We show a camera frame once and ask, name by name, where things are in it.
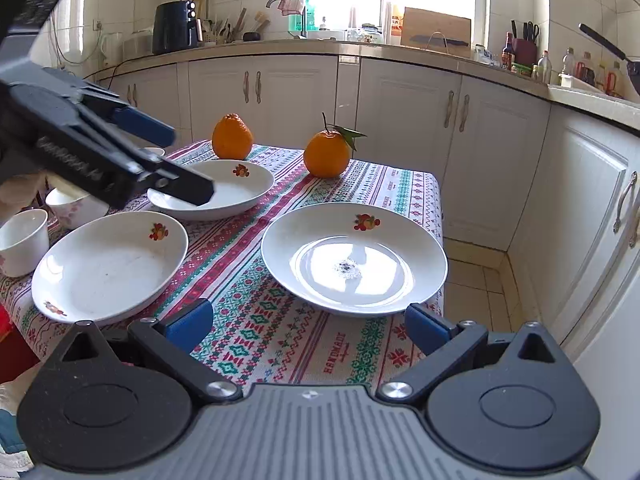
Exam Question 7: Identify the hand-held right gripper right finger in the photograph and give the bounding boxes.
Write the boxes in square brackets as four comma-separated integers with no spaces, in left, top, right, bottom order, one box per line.
[376,304,568,406]

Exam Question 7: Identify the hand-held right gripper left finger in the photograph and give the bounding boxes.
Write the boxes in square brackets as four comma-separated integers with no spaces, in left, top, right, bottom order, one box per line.
[60,299,244,406]

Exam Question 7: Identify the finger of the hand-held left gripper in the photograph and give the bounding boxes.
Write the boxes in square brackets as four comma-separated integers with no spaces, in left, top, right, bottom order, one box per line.
[80,85,176,147]
[134,156,216,207]

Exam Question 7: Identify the white fruit print plate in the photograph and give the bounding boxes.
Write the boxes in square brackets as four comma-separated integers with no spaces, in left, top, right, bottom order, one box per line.
[146,159,276,222]
[260,203,449,317]
[31,211,189,325]

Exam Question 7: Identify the plain white bowl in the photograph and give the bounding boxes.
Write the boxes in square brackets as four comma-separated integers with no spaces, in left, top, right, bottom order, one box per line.
[0,208,50,278]

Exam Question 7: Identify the bumpy orange fruit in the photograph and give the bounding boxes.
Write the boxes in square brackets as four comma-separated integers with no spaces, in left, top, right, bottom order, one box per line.
[211,113,254,161]

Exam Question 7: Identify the white kitchen appliance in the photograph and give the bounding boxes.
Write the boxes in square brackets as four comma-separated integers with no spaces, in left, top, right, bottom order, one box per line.
[124,30,153,58]

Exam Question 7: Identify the white electric kettle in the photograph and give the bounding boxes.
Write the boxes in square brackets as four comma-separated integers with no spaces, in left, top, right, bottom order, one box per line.
[100,32,125,66]

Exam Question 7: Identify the patterned striped tablecloth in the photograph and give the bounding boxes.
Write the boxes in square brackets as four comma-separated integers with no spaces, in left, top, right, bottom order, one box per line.
[0,140,445,401]

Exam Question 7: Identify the black air fryer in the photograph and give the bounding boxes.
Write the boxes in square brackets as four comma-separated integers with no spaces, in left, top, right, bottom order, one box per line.
[151,1,200,56]

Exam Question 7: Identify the kitchen utensil holder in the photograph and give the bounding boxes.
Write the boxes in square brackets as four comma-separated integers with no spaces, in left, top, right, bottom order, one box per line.
[202,7,273,46]

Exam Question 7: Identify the orange fruit with leaf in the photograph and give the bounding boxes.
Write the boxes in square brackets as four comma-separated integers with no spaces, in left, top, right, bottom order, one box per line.
[303,112,367,179]

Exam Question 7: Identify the red object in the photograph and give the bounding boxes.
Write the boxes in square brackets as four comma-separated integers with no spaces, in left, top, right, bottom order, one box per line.
[0,305,41,391]

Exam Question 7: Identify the metal sink faucet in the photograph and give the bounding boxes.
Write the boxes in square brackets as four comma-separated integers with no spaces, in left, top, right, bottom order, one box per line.
[266,0,308,38]

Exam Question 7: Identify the green dish soap bottle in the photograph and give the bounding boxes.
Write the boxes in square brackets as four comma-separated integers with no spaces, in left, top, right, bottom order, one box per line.
[289,0,318,31]

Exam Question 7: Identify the beige kitchen counter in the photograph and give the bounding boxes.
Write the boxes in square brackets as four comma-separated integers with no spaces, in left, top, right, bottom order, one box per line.
[95,37,640,136]

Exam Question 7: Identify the white kitchen cabinets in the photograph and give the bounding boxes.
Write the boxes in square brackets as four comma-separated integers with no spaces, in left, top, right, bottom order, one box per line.
[97,52,640,480]

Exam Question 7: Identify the dark red knife block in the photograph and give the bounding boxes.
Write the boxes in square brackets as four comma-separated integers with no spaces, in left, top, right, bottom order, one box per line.
[511,20,540,66]

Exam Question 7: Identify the wooden cutting board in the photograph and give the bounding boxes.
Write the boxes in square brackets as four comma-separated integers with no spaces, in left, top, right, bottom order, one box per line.
[401,7,472,58]

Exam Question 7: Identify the black frying pan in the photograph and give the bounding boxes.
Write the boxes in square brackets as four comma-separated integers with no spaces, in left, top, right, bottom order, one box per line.
[579,23,640,96]

